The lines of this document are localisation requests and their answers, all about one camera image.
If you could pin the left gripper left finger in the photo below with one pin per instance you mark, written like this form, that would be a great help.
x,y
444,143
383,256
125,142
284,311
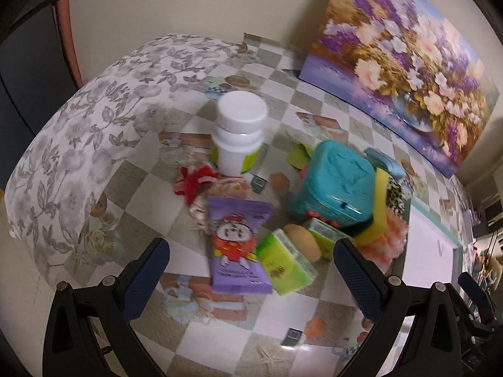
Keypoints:
x,y
86,323

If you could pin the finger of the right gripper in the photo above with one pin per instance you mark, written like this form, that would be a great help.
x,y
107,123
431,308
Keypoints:
x,y
482,309

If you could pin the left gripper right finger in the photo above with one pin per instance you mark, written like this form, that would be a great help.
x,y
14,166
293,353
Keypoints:
x,y
433,344

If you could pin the orange white fluffy cloth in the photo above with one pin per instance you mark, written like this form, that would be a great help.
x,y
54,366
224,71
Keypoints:
x,y
382,245

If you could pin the yellow green sponge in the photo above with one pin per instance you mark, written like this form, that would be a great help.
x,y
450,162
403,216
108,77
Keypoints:
x,y
379,224

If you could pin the leopard print scrunchie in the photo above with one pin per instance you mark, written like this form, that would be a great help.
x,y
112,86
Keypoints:
x,y
394,197

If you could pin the green barcode tissue pack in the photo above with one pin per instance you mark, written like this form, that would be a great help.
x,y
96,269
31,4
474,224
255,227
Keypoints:
x,y
325,236

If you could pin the purple snack packet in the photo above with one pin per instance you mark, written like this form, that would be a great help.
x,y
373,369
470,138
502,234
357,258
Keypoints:
x,y
234,229

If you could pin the red chenille scrunchie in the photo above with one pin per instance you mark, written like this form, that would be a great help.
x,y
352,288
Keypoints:
x,y
192,180

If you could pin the white teal tray box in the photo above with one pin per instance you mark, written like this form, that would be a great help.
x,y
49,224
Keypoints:
x,y
431,253

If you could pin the checkered printed tablecloth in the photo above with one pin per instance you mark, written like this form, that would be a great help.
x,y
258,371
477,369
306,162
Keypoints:
x,y
305,333

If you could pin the grey floral tablecloth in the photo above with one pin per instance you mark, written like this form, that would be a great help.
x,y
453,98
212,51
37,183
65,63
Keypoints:
x,y
66,168

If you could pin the light blue cloth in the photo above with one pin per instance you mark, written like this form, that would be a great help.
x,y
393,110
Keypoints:
x,y
381,160

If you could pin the teal plastic toy box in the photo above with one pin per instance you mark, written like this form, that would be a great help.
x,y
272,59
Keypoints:
x,y
338,186

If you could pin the lime green cloth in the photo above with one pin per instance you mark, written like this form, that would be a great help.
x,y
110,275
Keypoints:
x,y
299,156

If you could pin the floral canvas painting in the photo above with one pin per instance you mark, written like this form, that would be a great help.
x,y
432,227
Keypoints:
x,y
405,65

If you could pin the white pill bottle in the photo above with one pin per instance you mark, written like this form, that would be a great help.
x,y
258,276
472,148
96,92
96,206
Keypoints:
x,y
238,132

